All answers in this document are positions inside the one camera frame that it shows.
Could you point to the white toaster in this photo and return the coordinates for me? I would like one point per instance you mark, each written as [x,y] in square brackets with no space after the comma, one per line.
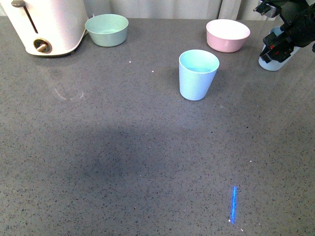
[47,27]

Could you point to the blue cup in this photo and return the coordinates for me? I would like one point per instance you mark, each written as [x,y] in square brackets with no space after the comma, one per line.
[197,69]
[275,65]

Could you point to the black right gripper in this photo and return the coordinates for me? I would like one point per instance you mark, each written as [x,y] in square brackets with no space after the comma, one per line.
[298,28]

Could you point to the grey curtain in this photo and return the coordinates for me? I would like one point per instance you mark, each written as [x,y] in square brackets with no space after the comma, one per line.
[177,9]

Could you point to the green bowl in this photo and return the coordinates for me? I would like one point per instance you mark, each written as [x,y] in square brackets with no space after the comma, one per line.
[107,30]

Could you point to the pink bowl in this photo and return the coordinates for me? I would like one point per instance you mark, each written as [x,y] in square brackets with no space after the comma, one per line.
[227,36]

